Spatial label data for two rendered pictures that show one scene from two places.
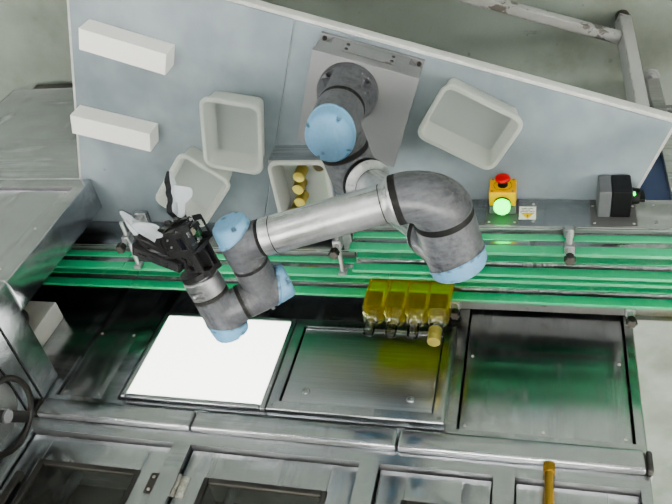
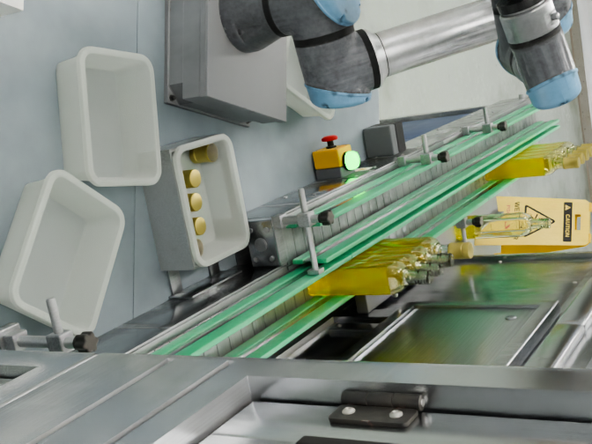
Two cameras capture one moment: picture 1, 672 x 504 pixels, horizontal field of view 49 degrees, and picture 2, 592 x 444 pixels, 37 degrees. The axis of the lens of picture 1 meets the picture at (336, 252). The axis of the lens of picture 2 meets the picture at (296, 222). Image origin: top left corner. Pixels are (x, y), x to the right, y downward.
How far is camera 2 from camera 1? 2.19 m
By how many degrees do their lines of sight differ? 73
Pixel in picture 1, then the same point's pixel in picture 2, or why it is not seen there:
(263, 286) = not seen: hidden behind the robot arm
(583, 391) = (527, 271)
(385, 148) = (277, 94)
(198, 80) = (33, 46)
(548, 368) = (488, 283)
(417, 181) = not seen: outside the picture
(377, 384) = (475, 335)
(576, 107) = not seen: hidden behind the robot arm
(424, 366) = (460, 314)
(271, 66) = (121, 18)
